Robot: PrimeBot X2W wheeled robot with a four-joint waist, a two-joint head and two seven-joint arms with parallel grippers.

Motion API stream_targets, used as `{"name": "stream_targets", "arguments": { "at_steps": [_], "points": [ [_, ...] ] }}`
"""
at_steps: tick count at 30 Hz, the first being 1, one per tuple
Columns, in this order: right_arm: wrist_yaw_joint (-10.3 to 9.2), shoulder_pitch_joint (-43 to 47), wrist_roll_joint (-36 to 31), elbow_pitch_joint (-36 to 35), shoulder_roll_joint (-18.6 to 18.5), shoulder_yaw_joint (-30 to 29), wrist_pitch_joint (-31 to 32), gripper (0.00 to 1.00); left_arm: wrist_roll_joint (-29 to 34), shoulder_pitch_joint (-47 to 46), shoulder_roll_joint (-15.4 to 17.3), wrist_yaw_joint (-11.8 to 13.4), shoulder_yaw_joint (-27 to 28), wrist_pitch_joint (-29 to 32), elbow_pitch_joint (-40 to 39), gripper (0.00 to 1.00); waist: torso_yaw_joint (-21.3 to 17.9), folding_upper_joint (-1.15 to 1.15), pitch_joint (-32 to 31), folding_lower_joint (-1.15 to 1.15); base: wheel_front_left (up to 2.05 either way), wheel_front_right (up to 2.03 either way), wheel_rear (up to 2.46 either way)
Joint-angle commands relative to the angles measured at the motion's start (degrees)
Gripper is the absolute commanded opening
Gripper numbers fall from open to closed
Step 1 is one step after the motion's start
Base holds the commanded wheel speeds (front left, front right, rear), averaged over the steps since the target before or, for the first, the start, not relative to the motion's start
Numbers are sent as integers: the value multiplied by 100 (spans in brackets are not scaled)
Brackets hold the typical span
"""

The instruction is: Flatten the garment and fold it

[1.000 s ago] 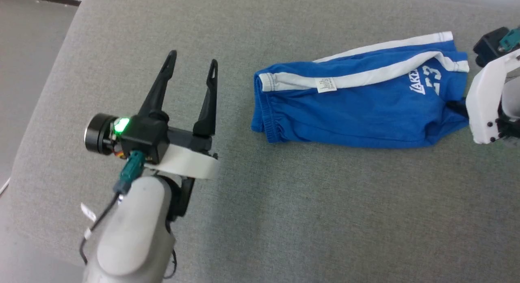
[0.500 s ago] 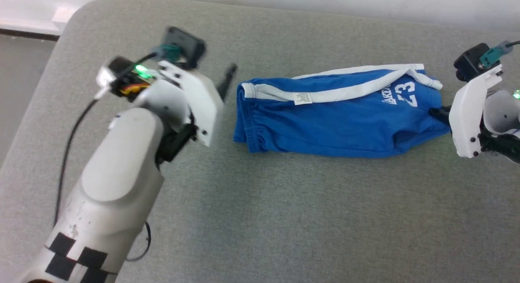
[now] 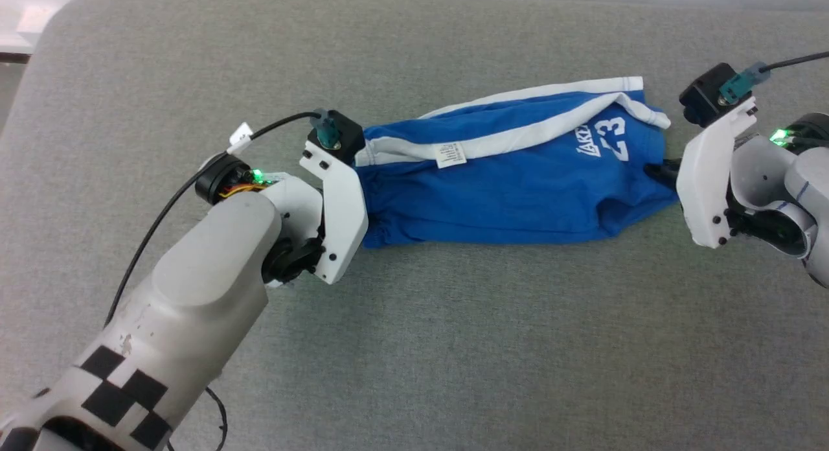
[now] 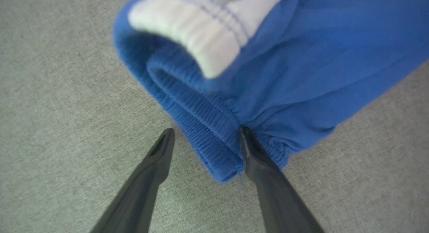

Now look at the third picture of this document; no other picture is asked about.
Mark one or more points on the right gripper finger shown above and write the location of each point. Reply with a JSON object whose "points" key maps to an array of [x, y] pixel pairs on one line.
{"points": [[664, 173]]}

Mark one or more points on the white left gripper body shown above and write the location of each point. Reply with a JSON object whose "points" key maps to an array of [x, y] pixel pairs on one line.
{"points": [[342, 211]]}

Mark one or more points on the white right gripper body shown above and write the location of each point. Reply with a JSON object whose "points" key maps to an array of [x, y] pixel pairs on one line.
{"points": [[703, 172]]}

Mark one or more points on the blue basketball shorts white stripes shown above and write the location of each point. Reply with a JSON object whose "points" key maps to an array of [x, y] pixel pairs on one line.
{"points": [[505, 192]]}

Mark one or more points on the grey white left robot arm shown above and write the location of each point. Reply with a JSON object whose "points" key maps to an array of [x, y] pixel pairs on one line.
{"points": [[194, 308]]}

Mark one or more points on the grey fabric sofa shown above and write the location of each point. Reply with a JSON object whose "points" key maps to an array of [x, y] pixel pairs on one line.
{"points": [[466, 347]]}

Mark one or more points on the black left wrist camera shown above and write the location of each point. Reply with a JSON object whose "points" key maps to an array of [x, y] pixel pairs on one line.
{"points": [[340, 137]]}

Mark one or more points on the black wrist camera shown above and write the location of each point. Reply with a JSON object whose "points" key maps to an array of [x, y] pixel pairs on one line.
{"points": [[709, 94], [340, 137]]}

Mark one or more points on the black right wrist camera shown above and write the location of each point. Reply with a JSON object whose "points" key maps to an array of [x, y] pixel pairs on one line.
{"points": [[709, 94]]}

